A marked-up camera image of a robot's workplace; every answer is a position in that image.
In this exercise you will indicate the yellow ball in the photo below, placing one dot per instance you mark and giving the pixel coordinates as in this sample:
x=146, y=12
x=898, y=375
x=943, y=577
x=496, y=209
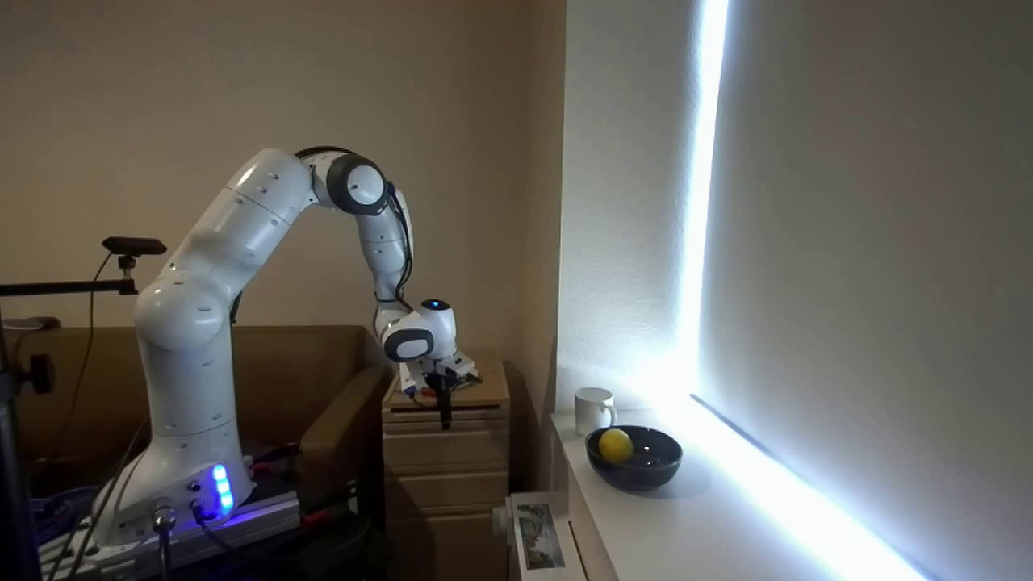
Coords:
x=613, y=445

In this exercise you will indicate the light wood lower drawer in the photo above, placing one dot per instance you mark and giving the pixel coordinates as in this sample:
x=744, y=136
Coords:
x=447, y=494
x=447, y=454

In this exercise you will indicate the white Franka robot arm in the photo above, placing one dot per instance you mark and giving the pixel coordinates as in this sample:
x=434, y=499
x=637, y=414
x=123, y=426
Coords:
x=193, y=323

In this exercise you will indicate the grey roller blind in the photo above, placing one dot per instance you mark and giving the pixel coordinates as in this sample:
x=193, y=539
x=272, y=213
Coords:
x=883, y=236

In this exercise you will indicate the white window sill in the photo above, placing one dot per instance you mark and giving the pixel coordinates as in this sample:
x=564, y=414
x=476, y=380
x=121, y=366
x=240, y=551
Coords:
x=687, y=526

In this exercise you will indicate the black boom stand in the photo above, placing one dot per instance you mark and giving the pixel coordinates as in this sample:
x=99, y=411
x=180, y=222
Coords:
x=64, y=287

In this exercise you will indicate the light wood nightstand drawer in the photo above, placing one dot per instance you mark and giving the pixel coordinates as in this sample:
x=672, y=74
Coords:
x=463, y=422

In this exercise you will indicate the black bowl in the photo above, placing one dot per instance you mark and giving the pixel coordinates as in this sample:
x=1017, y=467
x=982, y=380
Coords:
x=645, y=467

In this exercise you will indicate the black camera on boom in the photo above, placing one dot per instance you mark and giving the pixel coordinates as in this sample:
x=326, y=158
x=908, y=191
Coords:
x=132, y=245

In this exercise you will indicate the brown armchair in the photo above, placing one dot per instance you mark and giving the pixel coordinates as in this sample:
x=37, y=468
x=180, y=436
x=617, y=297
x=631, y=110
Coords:
x=300, y=375

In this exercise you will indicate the white-black gripper body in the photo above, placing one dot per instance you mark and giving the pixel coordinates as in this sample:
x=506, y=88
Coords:
x=423, y=375

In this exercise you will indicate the light wood nightstand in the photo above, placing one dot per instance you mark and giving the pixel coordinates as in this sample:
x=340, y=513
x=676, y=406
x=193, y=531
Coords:
x=447, y=537

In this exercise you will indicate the robot base platform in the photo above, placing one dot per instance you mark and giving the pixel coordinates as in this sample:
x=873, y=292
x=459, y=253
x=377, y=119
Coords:
x=172, y=533

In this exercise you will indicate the white cup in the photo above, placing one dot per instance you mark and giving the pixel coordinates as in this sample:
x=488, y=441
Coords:
x=594, y=409

